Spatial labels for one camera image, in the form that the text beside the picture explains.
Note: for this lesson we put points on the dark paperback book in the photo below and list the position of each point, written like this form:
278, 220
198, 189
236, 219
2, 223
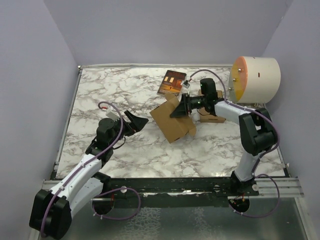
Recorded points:
172, 83

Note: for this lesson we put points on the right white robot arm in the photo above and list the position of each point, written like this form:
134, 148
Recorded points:
257, 133

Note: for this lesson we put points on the round pastel drawer cabinet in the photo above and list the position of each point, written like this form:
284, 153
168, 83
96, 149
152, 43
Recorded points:
254, 80

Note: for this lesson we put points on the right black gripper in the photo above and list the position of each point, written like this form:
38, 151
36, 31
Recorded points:
182, 109

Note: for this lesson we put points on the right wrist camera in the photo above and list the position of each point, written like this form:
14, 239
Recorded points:
185, 84

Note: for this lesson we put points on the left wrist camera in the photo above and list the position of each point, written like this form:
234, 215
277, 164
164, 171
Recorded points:
111, 113

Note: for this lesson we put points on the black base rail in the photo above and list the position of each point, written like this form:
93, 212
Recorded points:
155, 192

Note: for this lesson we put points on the folded brown cardboard box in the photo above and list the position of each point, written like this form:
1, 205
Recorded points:
207, 113

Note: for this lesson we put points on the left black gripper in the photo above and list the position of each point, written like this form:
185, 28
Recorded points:
137, 124

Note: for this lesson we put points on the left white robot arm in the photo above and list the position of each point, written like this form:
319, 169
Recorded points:
53, 210

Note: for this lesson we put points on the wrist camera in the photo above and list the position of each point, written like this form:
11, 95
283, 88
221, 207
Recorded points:
185, 84
111, 113

